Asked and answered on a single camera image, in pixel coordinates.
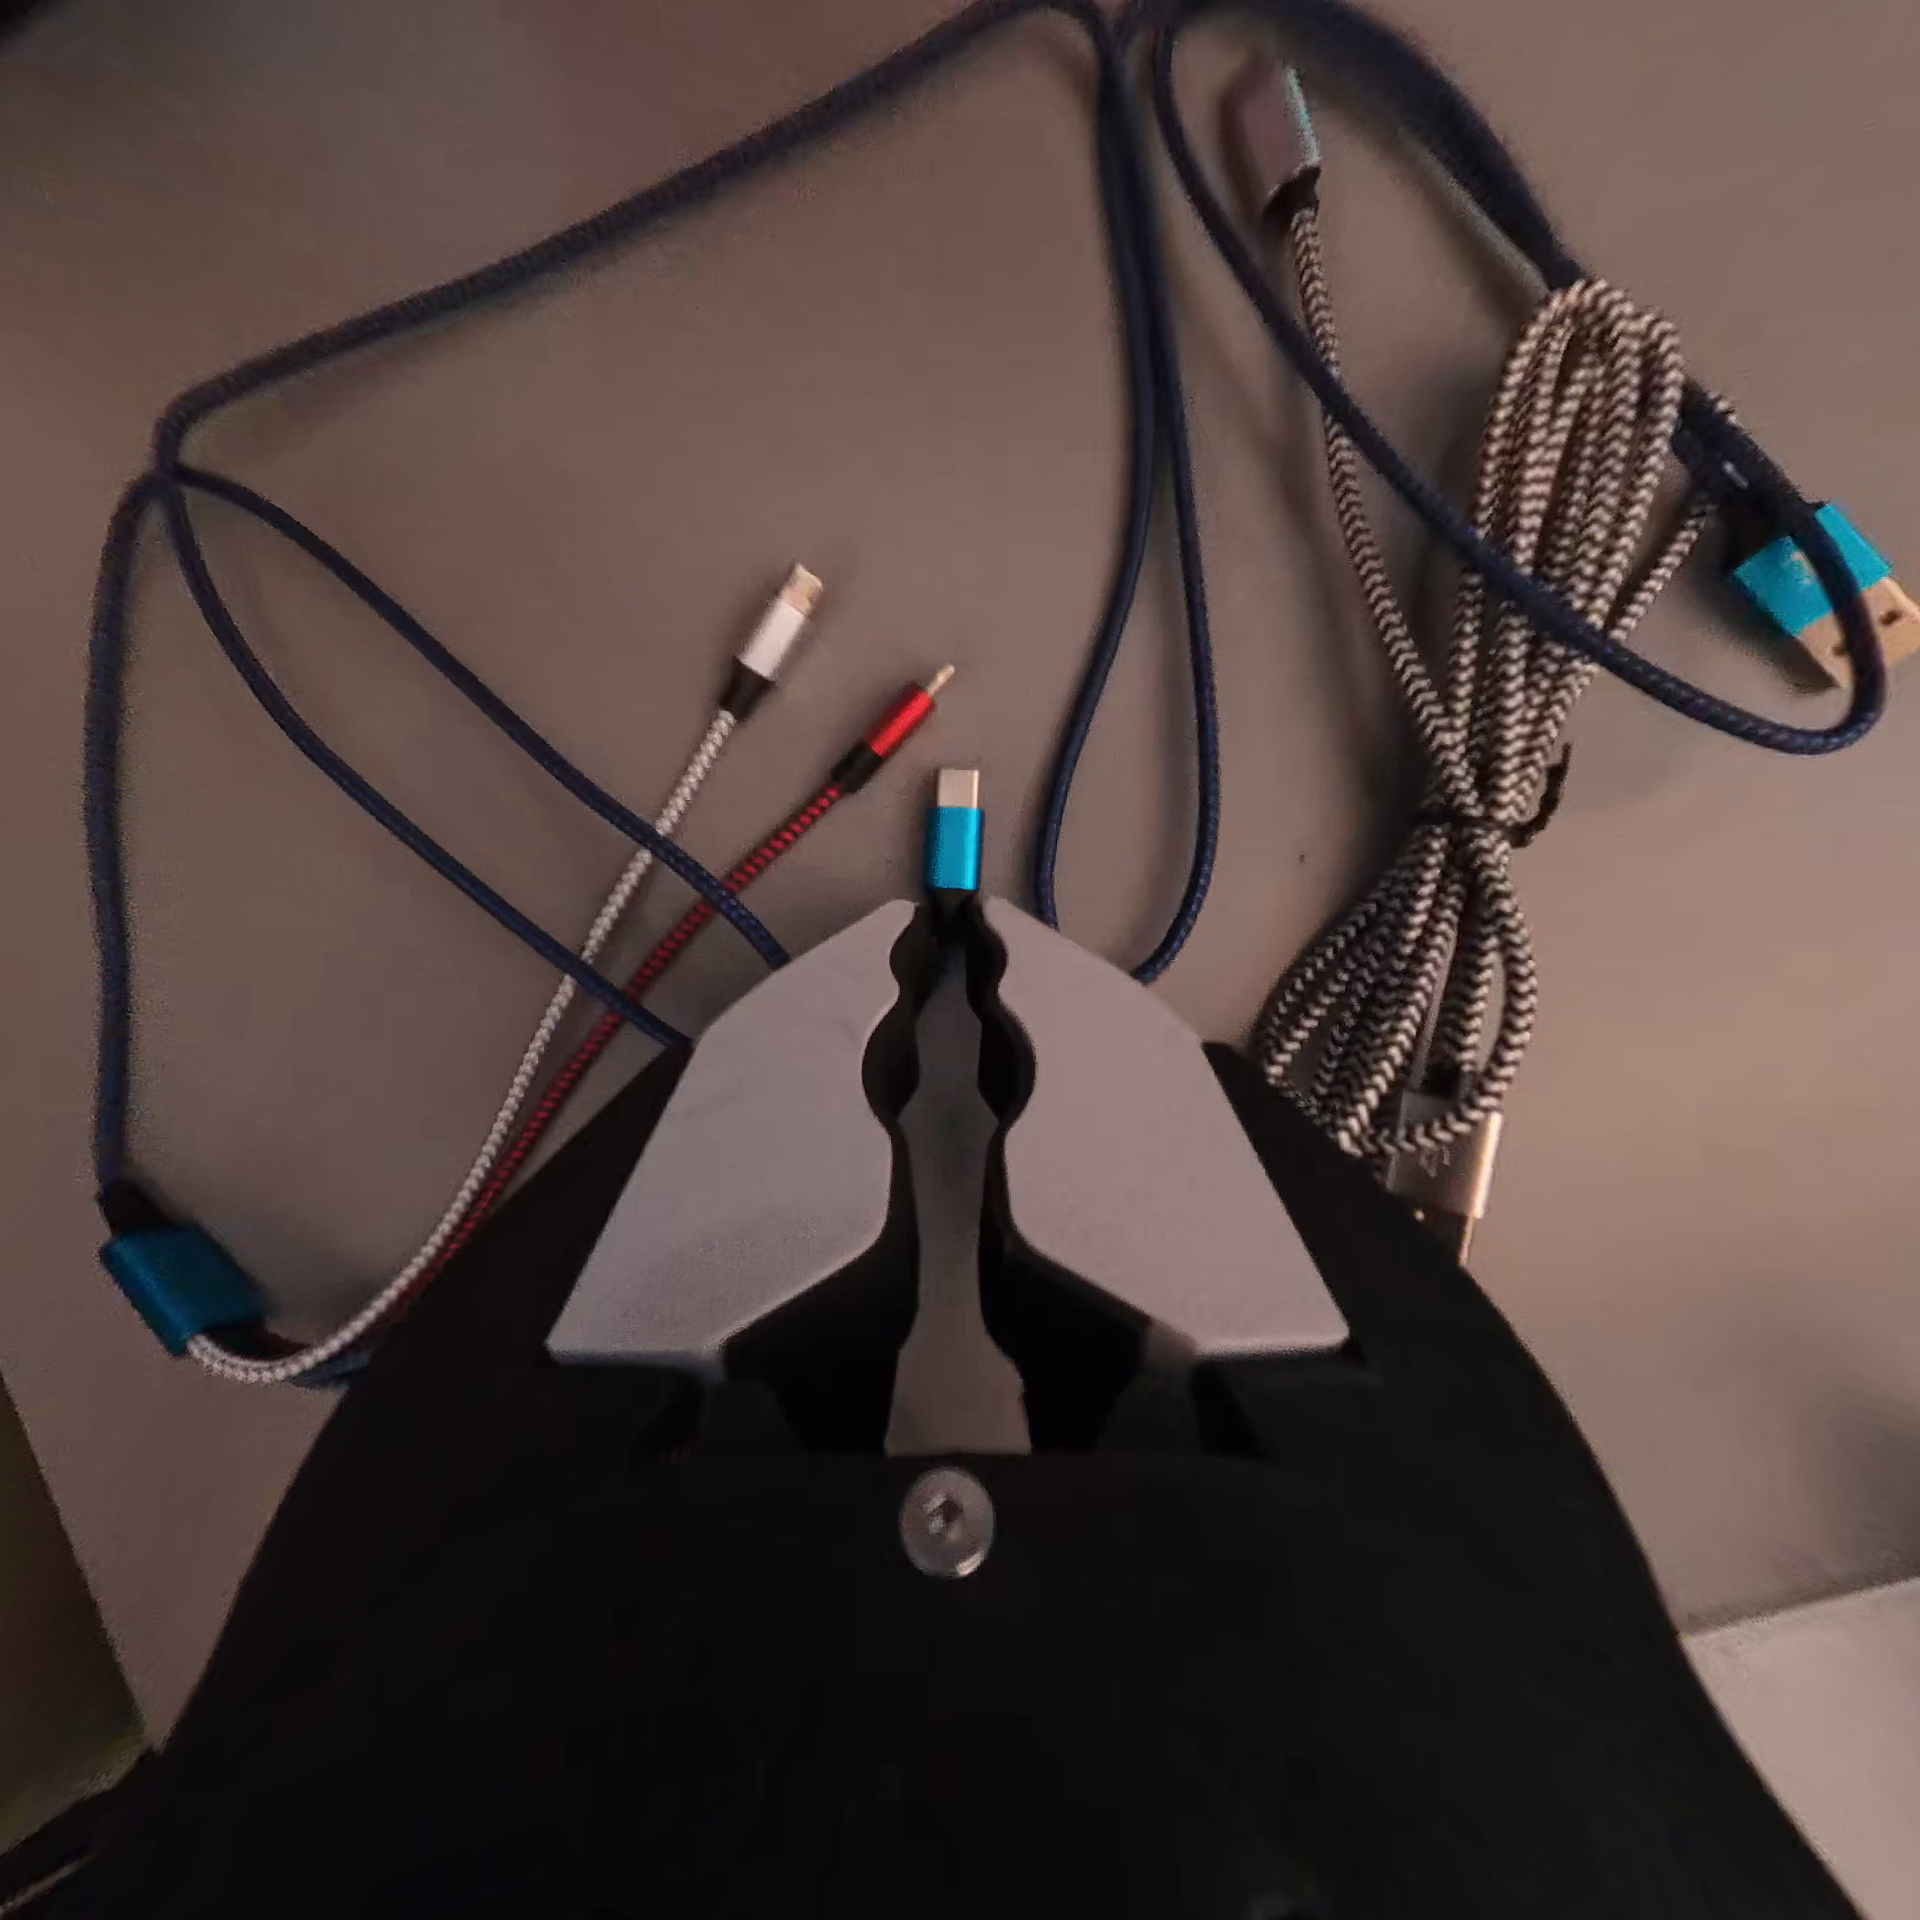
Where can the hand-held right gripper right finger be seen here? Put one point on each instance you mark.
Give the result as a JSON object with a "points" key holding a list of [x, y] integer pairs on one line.
{"points": [[1154, 1184]]}

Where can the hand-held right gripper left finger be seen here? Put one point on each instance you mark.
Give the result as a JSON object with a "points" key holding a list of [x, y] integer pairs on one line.
{"points": [[751, 1155]]}

